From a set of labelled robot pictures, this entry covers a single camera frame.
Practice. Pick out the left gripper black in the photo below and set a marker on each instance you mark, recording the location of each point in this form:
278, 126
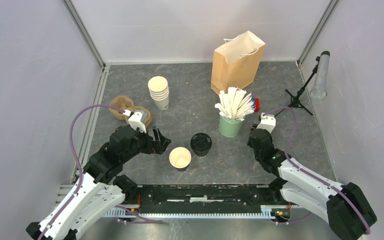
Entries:
158, 146

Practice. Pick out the black plastic cup lid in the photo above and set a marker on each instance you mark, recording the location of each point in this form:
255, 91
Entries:
201, 138

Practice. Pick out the stack of white paper cups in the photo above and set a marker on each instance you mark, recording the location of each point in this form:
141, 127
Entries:
159, 91

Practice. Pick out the single white paper cup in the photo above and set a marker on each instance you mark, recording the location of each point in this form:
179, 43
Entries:
201, 149

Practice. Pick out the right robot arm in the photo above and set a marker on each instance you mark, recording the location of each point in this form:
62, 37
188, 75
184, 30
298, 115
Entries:
344, 207

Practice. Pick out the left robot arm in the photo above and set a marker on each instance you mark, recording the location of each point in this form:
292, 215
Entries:
100, 188

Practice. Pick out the brown paper takeout bag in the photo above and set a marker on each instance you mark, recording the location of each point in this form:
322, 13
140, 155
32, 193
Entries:
235, 63

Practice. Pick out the pulp cup carrier tray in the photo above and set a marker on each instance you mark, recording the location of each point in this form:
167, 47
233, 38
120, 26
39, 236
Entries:
149, 118

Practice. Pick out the stack of pulp cup carriers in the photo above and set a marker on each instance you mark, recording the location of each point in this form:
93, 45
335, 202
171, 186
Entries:
121, 102

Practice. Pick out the green straw holder cup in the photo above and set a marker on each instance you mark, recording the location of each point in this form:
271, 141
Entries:
229, 128

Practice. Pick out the bundle of wrapped paper straws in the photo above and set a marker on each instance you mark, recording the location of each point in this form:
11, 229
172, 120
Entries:
235, 104

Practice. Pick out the red and blue small box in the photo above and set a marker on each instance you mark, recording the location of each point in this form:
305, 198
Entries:
256, 104

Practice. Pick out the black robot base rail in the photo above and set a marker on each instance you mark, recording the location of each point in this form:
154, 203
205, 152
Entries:
181, 199

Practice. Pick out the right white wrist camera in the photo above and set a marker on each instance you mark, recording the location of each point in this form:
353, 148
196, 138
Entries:
266, 122

